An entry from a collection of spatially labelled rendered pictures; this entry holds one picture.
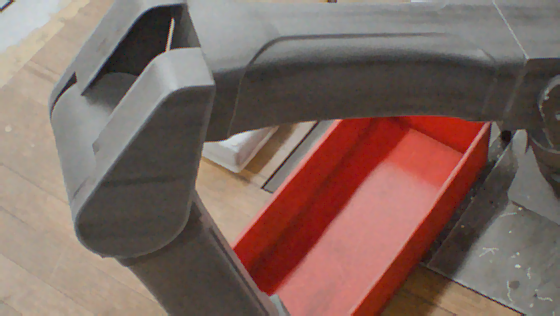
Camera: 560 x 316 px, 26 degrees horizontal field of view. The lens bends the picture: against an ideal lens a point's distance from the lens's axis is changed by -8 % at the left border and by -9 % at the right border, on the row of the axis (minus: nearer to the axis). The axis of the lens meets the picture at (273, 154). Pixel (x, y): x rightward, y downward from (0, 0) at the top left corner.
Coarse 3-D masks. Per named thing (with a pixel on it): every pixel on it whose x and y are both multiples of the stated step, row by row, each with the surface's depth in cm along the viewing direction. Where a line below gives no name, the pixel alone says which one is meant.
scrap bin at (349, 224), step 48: (336, 144) 113; (384, 144) 117; (432, 144) 117; (480, 144) 111; (288, 192) 108; (336, 192) 114; (384, 192) 114; (432, 192) 113; (240, 240) 104; (288, 240) 111; (336, 240) 110; (384, 240) 110; (432, 240) 110; (288, 288) 107; (336, 288) 107; (384, 288) 103
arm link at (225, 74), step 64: (128, 0) 65; (192, 0) 65; (448, 0) 70; (512, 0) 71; (128, 64) 69; (192, 64) 61; (256, 64) 63; (320, 64) 64; (384, 64) 66; (448, 64) 67; (512, 64) 67; (128, 128) 62; (192, 128) 62; (256, 128) 66; (512, 128) 71; (128, 192) 64; (192, 192) 65; (128, 256) 68
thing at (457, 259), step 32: (320, 128) 119; (288, 160) 117; (512, 160) 116; (480, 192) 114; (448, 224) 112; (480, 224) 111; (512, 224) 111; (544, 224) 111; (448, 256) 109; (480, 256) 109; (544, 256) 109; (480, 288) 107; (512, 288) 107; (544, 288) 106
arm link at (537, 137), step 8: (536, 128) 76; (544, 128) 76; (528, 136) 77; (536, 136) 76; (544, 136) 76; (536, 144) 76; (544, 144) 76; (552, 144) 76; (536, 152) 79; (544, 152) 77; (552, 152) 76; (544, 160) 79; (552, 160) 78; (552, 168) 80
